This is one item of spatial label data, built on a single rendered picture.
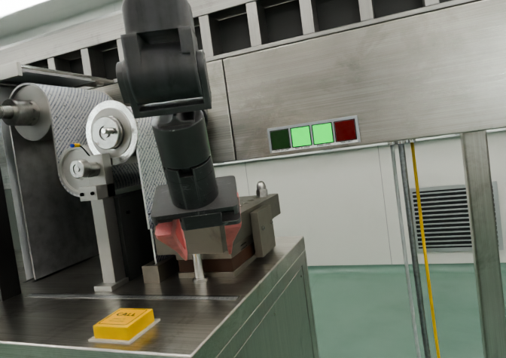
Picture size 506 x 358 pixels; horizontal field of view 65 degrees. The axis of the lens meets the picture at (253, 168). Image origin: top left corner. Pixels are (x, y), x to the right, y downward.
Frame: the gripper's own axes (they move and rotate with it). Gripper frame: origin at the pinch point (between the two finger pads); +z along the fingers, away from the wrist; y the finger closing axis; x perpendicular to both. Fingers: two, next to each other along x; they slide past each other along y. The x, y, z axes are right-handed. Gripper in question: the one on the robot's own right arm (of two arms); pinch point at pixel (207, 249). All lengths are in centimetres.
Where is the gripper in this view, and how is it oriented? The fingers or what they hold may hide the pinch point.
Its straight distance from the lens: 55.1
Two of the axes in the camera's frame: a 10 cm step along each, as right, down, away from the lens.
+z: 1.0, 8.4, 5.4
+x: 0.9, 5.3, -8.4
